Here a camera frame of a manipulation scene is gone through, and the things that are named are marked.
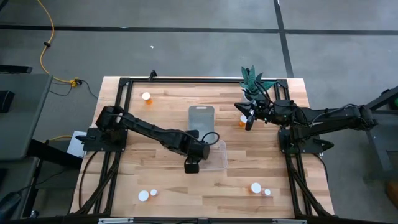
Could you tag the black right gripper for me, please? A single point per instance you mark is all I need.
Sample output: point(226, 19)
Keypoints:
point(268, 112)

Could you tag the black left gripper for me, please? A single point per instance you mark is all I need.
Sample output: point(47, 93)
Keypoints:
point(199, 150)

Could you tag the white bottle cap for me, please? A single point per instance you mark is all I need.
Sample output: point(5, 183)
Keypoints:
point(143, 195)

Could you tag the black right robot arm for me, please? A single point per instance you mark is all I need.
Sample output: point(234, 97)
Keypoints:
point(329, 116)

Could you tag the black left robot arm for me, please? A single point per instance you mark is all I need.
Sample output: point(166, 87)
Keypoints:
point(146, 127)

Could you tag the clear plastic bin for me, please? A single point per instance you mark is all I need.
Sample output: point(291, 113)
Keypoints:
point(218, 159)

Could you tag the white plant pot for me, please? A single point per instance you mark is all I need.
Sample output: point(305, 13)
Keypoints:
point(245, 97)

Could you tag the green snake plant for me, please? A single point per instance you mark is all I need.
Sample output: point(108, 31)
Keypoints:
point(250, 81)

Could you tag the white power box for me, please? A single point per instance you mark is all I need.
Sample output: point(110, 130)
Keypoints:
point(76, 146)

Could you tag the grey metal stand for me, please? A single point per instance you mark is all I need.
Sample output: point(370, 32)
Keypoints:
point(377, 137)

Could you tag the grey side desk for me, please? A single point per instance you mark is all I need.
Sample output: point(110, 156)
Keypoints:
point(21, 115)

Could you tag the black rectangular box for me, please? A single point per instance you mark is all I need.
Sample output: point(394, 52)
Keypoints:
point(6, 101)

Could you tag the black flat bar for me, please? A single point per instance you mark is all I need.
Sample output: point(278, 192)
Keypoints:
point(15, 69)

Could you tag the black aluminium frame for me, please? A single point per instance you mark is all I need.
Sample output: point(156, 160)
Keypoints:
point(202, 80)

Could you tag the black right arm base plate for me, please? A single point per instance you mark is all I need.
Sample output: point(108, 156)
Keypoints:
point(306, 146)

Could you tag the black frame clip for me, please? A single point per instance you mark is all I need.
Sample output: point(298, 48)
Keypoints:
point(152, 74)

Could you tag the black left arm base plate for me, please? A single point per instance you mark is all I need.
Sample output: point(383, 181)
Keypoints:
point(93, 141)

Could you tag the silver metal bracket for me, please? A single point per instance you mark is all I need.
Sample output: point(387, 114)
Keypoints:
point(289, 221)
point(115, 220)

